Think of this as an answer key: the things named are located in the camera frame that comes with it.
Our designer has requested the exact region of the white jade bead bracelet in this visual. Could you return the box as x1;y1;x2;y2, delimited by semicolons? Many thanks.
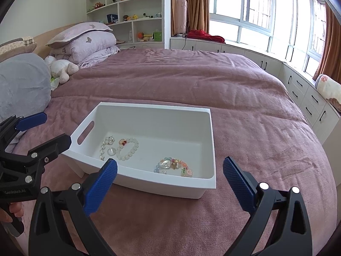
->
116;137;140;161

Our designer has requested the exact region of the left brown curtain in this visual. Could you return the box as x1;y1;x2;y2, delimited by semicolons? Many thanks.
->
170;0;211;36

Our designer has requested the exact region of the pink plush bedspread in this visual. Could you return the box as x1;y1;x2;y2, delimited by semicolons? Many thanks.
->
10;47;338;256

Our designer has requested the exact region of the right brown curtain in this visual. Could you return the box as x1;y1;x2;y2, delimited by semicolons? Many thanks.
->
313;4;341;83

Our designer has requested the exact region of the red cloth on sill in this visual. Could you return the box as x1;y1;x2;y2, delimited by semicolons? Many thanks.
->
187;29;225;43

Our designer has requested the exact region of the wooden headboard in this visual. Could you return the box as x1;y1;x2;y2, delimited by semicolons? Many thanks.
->
33;22;83;59

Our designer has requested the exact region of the person's left hand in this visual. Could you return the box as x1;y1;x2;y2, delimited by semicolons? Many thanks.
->
0;202;24;223

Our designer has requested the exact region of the folded lilac quilt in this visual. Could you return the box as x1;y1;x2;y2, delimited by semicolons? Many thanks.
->
50;31;120;68

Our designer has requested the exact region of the white plush toy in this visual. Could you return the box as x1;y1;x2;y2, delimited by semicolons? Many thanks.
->
45;55;79;84

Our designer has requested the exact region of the pearl cluster earring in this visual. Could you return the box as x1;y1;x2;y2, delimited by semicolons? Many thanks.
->
103;136;115;145

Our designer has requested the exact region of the floral rolled blanket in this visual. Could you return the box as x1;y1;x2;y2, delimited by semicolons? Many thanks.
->
315;74;341;107

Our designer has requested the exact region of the white window frame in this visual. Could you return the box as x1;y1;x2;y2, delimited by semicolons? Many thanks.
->
209;0;327;76

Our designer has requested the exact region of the pink cylindrical appliance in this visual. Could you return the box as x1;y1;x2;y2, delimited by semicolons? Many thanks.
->
174;0;187;35

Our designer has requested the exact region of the colourful bead bracelet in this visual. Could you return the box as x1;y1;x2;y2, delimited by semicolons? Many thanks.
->
154;156;194;178

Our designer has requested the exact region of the silver heart charm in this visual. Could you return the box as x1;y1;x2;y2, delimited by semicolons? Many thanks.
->
107;147;116;156

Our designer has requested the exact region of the pearl strand earring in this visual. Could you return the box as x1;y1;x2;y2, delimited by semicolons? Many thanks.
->
99;144;105;161

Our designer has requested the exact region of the grey pillow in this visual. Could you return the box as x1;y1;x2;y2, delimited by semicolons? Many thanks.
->
0;53;51;121

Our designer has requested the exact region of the brown curtain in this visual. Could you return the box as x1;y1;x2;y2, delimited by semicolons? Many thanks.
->
170;0;211;36
313;4;341;83

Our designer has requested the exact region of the patchwork headboard cushion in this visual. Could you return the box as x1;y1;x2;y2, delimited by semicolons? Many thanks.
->
0;36;37;62

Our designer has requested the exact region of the lilac top pillow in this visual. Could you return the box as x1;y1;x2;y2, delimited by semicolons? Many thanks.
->
46;22;112;48

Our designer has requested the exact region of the white plastic storage bin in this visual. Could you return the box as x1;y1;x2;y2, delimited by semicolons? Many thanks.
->
64;102;216;199

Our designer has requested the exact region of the white window cabinet row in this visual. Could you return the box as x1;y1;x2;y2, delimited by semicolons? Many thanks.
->
170;36;340;146

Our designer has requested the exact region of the white wall bookshelf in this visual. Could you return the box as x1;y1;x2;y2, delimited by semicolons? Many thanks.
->
86;0;171;49

